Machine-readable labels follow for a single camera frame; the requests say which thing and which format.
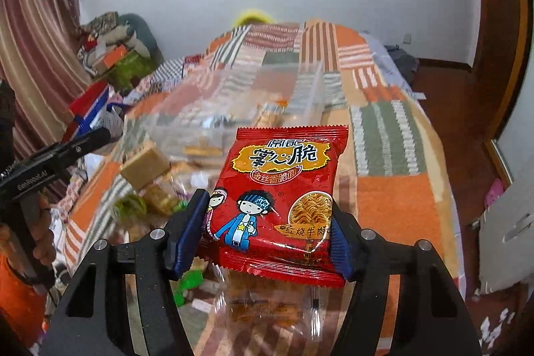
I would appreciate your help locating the clear bag orange snacks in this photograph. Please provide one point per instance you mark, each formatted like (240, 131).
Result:
(245, 301)

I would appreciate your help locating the yellow round object behind bed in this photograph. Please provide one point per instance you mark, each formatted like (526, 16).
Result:
(252, 16)

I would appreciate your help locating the red noodle snack bag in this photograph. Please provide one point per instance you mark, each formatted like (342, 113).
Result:
(270, 214)

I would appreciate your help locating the striped red curtain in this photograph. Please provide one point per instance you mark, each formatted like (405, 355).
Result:
(39, 44)

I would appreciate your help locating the wrapped brown bread loaf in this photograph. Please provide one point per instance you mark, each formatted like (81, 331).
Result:
(144, 166)

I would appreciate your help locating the pile of folded clothes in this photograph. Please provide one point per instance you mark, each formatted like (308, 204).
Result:
(111, 36)

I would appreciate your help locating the clear plastic storage bin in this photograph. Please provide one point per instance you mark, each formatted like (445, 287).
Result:
(199, 118)

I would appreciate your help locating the checkered quilt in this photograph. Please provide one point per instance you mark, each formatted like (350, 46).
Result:
(164, 78)

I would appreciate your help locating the green patterned box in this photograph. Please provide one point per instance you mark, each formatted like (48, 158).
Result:
(127, 72)

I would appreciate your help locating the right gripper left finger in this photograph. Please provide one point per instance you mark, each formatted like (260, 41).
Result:
(92, 316)

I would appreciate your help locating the blue white snack bag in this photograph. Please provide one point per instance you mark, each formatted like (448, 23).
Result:
(112, 101)

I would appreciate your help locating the red black gift box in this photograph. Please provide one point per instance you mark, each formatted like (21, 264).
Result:
(87, 105)

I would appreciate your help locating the white plastic bag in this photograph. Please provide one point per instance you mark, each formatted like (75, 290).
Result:
(109, 118)

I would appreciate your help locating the brown wooden door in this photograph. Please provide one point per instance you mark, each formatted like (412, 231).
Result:
(501, 59)

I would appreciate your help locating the person's left hand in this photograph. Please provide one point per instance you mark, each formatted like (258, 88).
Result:
(44, 250)

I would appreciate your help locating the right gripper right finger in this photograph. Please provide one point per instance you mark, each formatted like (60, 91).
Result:
(431, 316)

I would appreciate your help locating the orange patchwork bed blanket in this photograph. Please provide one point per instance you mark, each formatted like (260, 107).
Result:
(393, 176)

